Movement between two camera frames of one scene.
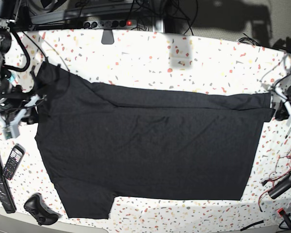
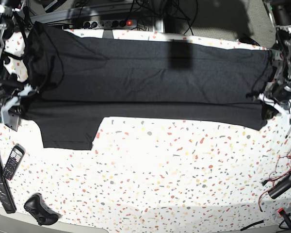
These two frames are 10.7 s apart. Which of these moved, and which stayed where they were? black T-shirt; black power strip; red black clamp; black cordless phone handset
Moved: black T-shirt
Stayed: black power strip; red black clamp; black cordless phone handset
